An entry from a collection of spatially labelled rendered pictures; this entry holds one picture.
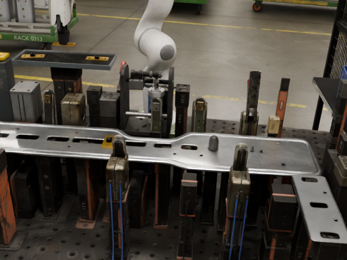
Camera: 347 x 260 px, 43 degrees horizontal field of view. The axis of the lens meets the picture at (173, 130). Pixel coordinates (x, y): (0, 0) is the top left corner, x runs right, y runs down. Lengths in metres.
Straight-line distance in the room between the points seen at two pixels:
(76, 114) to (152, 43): 0.44
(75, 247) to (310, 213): 0.75
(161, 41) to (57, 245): 0.86
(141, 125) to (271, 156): 0.50
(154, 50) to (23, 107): 0.55
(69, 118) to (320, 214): 0.89
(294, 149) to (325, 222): 0.37
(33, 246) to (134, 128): 0.52
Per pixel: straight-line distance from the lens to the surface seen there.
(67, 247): 1.51
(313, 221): 1.19
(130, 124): 1.63
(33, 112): 1.62
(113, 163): 1.25
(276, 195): 1.28
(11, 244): 1.55
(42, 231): 1.58
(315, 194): 1.29
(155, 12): 1.81
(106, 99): 1.57
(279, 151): 1.46
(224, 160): 1.37
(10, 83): 1.84
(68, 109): 1.56
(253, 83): 1.50
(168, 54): 1.77
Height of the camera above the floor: 1.71
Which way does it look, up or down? 28 degrees down
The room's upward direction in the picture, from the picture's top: 2 degrees clockwise
